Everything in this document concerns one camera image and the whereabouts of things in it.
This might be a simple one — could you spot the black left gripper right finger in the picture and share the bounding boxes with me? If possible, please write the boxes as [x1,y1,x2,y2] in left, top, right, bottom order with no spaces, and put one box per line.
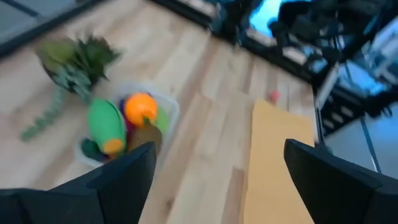
[283,138,398,224]

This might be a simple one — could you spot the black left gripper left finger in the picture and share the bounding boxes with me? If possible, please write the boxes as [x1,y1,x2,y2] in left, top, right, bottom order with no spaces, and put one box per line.
[0,141,157,224]

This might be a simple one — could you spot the brown toy kiwi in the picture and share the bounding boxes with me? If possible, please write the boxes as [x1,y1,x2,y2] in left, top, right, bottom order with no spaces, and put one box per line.
[127,123,164,155]

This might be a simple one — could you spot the green ribbed toy vegetable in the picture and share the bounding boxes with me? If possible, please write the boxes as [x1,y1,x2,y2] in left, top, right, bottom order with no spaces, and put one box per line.
[86,98,127,156]

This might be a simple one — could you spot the purple toy grapes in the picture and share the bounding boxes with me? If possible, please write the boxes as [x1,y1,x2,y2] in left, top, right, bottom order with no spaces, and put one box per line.
[118,98,128,116]

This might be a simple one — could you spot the light green toy leaf vegetable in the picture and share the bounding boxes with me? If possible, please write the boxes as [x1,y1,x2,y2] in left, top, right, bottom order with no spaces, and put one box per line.
[154,107,170,134]

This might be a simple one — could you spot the orange toy fruit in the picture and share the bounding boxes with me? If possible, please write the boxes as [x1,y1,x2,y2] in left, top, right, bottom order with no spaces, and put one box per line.
[123,92,159,128]

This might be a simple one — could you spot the clear plastic tupperware container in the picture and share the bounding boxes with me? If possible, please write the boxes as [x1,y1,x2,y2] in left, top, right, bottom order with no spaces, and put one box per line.
[73,81,181,169]

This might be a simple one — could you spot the orange waffle cloth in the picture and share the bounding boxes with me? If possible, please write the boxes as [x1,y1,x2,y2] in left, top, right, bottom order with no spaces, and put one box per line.
[243,99,315,224]

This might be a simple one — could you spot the potted green succulent plant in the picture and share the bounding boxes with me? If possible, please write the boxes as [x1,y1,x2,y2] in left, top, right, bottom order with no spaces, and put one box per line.
[20,34,123,142]

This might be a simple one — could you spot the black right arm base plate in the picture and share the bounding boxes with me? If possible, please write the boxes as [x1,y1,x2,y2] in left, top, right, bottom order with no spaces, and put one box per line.
[245,27,330,75]

